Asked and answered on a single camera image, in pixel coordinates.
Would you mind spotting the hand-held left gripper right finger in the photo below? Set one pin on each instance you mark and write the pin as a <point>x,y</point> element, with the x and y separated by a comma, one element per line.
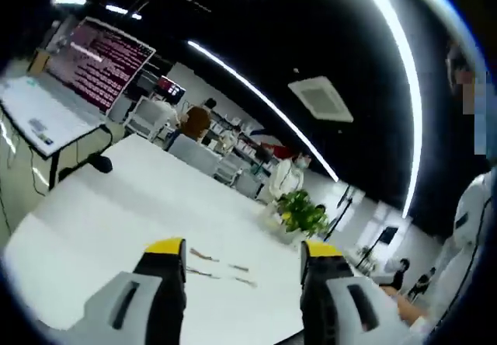
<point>330,294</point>

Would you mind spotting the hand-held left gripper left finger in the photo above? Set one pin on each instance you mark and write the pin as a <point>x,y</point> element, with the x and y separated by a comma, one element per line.
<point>145,294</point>

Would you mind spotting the small items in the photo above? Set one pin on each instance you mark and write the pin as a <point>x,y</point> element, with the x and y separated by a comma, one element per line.
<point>206,257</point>

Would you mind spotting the black tripod stand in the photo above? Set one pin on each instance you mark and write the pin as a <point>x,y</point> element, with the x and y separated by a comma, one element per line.
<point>341,213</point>

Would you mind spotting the black monitor on stand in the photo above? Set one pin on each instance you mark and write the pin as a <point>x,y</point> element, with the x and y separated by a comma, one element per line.
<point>389,235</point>

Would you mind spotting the green potted plant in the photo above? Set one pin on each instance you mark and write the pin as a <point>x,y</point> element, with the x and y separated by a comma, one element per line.
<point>304,213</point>

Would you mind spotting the person's white coat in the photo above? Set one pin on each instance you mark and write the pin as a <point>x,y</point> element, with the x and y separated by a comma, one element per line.
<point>450,279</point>

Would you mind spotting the black rounded object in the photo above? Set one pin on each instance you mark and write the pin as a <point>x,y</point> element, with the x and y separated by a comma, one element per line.
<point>101,163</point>

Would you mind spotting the white storage shelf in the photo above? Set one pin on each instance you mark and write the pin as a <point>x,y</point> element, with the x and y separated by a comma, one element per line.
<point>240,154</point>

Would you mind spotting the white worn chest device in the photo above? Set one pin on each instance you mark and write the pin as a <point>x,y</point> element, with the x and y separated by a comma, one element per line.
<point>471,197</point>

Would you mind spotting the ceiling air conditioner vent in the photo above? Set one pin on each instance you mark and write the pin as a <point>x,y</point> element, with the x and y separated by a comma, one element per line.
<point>321,98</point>

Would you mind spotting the long straight ceiling light strip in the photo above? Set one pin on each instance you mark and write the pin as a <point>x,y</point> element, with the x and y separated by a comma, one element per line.
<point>264,100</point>

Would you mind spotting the small red monitor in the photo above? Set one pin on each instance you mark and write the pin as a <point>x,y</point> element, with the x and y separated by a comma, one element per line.
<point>171,86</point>

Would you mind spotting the wide curved ceiling light strip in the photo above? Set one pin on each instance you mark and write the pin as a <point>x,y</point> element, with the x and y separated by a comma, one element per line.
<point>411,88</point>

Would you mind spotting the large display screen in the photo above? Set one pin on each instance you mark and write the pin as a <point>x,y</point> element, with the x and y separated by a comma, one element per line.
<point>105,61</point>

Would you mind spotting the brown cardboard box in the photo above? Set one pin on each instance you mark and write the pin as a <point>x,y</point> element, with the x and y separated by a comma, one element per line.
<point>39,61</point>

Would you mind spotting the short ceiling light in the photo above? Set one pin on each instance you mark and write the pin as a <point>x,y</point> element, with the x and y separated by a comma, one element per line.
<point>116,9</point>
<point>69,1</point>

